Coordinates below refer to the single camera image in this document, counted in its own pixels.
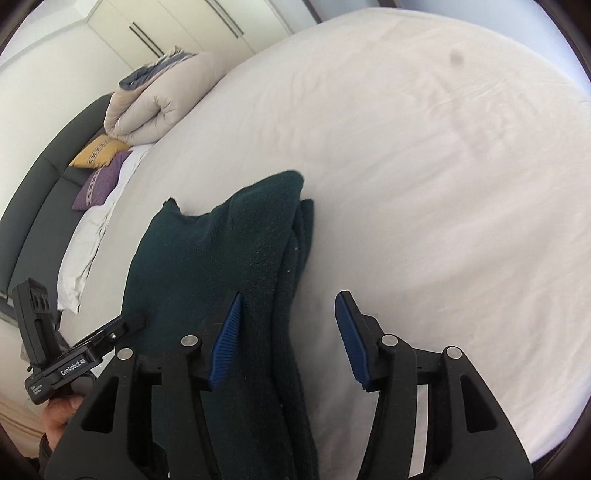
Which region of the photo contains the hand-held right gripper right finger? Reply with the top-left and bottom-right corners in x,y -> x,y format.
335,291 -> 536,480

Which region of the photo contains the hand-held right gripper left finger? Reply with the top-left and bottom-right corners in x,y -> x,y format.
44,293 -> 244,480

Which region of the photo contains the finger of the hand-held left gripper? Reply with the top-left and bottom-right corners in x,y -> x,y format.
65,314 -> 146,358

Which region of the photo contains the dark green sweater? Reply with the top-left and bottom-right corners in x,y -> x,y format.
121,170 -> 319,480

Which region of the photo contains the person's left hand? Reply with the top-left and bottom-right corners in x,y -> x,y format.
44,396 -> 88,450

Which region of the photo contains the white quilted pillow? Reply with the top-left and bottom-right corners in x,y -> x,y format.
56,143 -> 155,312

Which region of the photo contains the grey upholstered headboard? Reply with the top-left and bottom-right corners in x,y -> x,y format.
0,92 -> 116,315

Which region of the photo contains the purple patterned pillow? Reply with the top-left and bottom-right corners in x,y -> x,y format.
72,150 -> 134,210

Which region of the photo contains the white bed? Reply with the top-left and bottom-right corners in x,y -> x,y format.
58,7 -> 591,467

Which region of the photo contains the yellow patterned pillow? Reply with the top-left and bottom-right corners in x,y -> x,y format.
69,135 -> 132,169

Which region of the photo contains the folded beige duvet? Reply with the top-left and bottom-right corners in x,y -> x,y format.
104,46 -> 234,146

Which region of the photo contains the white wardrobe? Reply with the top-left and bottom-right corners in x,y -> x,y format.
0,0 -> 296,100

